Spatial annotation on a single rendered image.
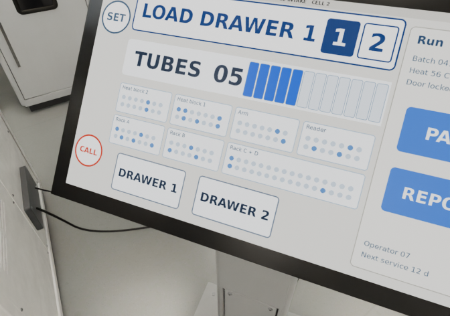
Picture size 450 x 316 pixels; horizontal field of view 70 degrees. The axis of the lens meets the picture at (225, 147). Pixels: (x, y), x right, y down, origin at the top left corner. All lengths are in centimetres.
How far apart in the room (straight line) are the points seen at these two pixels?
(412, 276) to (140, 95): 35
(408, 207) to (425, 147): 6
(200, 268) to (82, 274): 49
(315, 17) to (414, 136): 15
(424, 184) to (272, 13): 23
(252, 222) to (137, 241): 124
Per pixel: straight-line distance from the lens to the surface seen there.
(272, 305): 73
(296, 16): 38
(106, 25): 46
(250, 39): 37
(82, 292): 153
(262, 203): 36
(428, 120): 36
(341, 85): 36
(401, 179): 36
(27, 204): 142
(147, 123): 40
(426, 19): 38
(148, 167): 40
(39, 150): 222
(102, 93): 44
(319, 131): 35
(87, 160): 45
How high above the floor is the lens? 129
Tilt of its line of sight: 42 degrees down
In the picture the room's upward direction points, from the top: straight up
